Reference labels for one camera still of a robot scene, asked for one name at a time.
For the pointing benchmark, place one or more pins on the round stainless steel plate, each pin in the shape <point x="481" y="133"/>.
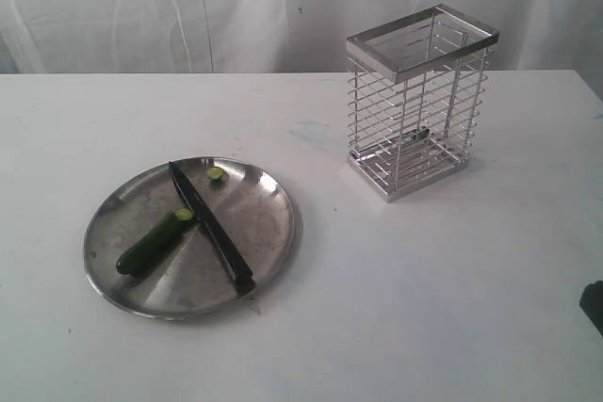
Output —
<point x="253" y="208"/>

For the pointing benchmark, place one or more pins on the black handled knife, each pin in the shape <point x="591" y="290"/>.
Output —
<point x="237" y="269"/>

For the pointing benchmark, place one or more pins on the green cucumber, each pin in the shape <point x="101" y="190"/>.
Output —
<point x="152" y="246"/>

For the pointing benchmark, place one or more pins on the white backdrop curtain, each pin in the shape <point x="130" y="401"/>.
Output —
<point x="273" y="35"/>

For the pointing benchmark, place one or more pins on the chrome wire utensil basket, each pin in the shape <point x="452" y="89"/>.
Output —
<point x="415" y="90"/>

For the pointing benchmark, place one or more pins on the small cucumber slice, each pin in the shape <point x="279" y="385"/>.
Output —
<point x="216" y="175"/>

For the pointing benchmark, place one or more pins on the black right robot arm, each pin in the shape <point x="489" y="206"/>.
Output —
<point x="591" y="302"/>

